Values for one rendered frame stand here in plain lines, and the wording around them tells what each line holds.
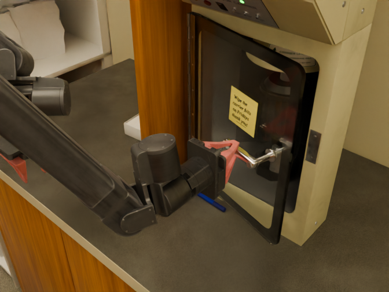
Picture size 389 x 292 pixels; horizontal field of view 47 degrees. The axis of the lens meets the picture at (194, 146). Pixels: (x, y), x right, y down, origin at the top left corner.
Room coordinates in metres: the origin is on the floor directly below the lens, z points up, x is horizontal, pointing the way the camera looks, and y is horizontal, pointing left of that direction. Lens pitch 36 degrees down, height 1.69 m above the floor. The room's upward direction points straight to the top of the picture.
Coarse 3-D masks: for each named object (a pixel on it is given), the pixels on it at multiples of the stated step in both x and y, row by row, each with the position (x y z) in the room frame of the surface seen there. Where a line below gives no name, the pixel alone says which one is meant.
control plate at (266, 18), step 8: (192, 0) 0.82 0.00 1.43; (200, 0) 0.80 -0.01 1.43; (208, 0) 0.78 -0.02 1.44; (216, 0) 0.76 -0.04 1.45; (224, 0) 0.74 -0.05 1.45; (232, 0) 0.72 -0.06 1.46; (248, 0) 0.69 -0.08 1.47; (256, 0) 0.67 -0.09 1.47; (216, 8) 0.79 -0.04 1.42; (240, 8) 0.73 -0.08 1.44; (248, 8) 0.71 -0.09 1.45; (256, 8) 0.69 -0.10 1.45; (264, 8) 0.68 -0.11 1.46; (240, 16) 0.76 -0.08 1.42; (248, 16) 0.74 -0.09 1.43; (264, 16) 0.70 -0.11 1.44; (272, 24) 0.71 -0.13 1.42
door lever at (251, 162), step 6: (228, 138) 0.69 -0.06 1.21; (240, 150) 0.66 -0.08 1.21; (270, 150) 0.65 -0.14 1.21; (240, 156) 0.65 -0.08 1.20; (246, 156) 0.64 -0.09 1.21; (252, 156) 0.64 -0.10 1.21; (264, 156) 0.64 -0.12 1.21; (270, 156) 0.65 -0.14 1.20; (246, 162) 0.63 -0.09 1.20; (252, 162) 0.62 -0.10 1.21; (258, 162) 0.63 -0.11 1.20; (252, 168) 0.62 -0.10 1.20
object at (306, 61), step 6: (258, 42) 0.81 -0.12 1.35; (264, 42) 0.80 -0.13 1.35; (270, 48) 0.78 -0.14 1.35; (276, 48) 0.78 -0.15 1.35; (282, 48) 0.77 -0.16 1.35; (282, 54) 0.77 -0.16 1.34; (288, 54) 0.76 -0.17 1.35; (294, 54) 0.76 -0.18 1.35; (300, 54) 0.76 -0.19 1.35; (294, 60) 0.76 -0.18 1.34; (300, 60) 0.76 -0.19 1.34; (306, 60) 0.76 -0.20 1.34; (312, 60) 0.76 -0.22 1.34; (306, 66) 0.75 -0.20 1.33; (312, 66) 0.75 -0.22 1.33; (318, 66) 0.76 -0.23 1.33; (306, 72) 0.75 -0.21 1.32
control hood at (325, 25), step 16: (272, 0) 0.64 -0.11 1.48; (288, 0) 0.62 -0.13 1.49; (304, 0) 0.59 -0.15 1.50; (320, 0) 0.59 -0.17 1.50; (336, 0) 0.63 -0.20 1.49; (272, 16) 0.69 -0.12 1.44; (288, 16) 0.66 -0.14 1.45; (304, 16) 0.63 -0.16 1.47; (320, 16) 0.61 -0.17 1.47; (336, 16) 0.64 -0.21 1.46; (304, 32) 0.67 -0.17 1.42; (320, 32) 0.64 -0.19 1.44; (336, 32) 0.65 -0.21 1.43
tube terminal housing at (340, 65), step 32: (352, 0) 0.67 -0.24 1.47; (256, 32) 0.78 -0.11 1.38; (288, 32) 0.73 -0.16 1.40; (352, 32) 0.69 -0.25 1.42; (320, 64) 0.69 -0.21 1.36; (352, 64) 0.71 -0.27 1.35; (320, 96) 0.68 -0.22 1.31; (352, 96) 0.74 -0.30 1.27; (320, 128) 0.67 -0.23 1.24; (320, 160) 0.67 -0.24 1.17; (320, 192) 0.70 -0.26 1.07; (288, 224) 0.69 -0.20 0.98; (320, 224) 0.73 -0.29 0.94
